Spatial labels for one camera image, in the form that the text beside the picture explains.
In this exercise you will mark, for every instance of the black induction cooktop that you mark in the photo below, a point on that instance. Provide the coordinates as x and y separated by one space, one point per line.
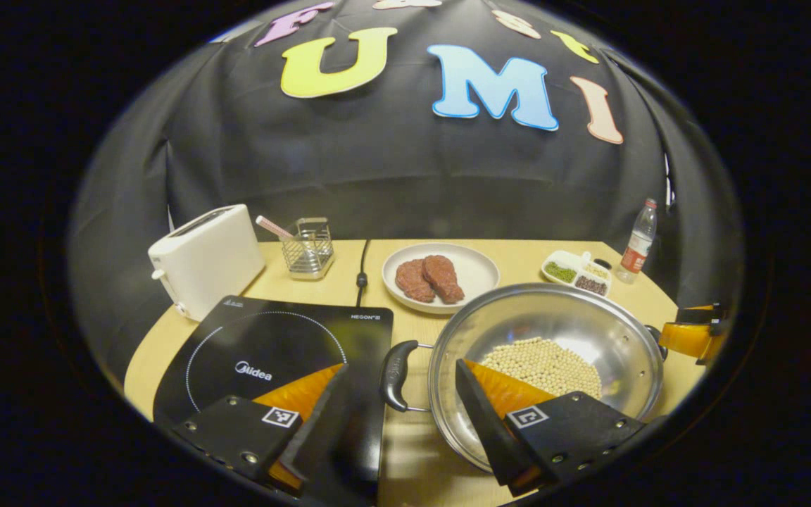
272 338

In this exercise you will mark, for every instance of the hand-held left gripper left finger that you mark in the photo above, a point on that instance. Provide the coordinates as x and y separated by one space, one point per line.
321 429

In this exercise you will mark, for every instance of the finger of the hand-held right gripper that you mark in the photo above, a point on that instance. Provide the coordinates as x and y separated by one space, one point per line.
687 339
701 314

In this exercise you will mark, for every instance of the clear plastic water bottle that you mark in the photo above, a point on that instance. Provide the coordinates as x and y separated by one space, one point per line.
636 250

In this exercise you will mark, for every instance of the brown meat patty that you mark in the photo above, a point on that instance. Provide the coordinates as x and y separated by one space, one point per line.
412 282
444 278

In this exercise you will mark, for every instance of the white divided dish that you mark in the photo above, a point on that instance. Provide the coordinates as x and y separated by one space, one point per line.
566 258

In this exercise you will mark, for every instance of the pile of soybeans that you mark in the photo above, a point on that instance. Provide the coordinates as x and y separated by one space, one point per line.
546 366

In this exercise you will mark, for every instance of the small heap of yellow beans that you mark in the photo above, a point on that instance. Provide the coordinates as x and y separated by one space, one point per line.
596 270

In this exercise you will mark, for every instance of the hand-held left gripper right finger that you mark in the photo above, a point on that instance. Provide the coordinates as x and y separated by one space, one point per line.
486 429

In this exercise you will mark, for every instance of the black backdrop cloth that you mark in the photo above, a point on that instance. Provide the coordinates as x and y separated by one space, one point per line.
377 176

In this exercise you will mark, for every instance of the round white plate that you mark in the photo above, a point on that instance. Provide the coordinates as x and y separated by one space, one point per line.
479 271

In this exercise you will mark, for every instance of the stainless steel pot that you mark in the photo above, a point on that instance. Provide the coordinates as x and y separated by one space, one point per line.
553 317

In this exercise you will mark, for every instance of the pink striped straw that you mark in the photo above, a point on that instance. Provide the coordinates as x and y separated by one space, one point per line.
273 227

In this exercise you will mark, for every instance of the pile of dark red beans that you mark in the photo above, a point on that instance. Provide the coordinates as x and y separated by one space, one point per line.
591 285

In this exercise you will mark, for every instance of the white toaster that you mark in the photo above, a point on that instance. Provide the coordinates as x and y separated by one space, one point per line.
208 264

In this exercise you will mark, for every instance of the small black cap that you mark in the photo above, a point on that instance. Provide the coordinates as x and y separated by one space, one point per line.
602 264

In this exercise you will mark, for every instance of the pile of green beans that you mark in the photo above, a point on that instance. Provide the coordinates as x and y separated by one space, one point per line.
560 272

